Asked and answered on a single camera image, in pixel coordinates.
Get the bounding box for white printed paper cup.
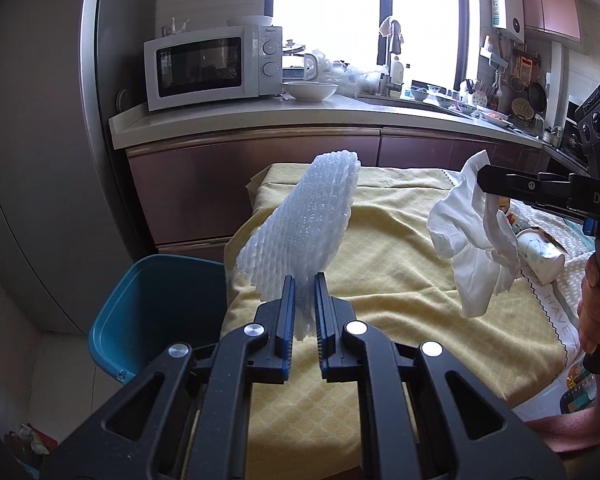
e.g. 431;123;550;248
516;229;566;286

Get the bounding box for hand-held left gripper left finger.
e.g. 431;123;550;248
40;275;296;480

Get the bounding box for white foam fruit net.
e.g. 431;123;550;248
236;150;362;346

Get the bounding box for pink wall cabinet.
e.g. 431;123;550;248
510;0;582;44

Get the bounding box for round perforated strainer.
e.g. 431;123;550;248
511;97;535;121

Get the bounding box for white microwave oven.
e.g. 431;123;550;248
144;25;285;112

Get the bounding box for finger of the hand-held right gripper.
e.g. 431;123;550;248
477;164;574;212

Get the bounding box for colourful plastic bags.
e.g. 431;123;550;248
4;422;59;477

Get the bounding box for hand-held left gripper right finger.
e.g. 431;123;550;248
315;272;566;480

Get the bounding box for wide white bowl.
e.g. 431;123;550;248
283;81;339;103

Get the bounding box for black frying pan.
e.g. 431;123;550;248
528;81;549;114

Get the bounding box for white tissue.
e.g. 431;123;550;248
427;150;521;318

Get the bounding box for kitchen window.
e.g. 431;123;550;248
272;0;472;92

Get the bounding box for white bowl on microwave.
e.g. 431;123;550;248
226;14;274;29

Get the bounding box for white electric kettle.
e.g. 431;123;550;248
302;52;327;82

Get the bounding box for blue plastic bin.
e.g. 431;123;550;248
89;254;229;386

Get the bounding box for person's right hand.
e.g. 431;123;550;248
577;259;600;358

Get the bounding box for grey refrigerator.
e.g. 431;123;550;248
0;0;157;336

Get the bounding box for white water heater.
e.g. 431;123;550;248
489;0;526;44

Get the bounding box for kitchen counter with pink cabinets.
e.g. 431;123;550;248
109;94;593;262

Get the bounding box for yellow quilted cloth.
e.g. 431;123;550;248
222;162;581;480

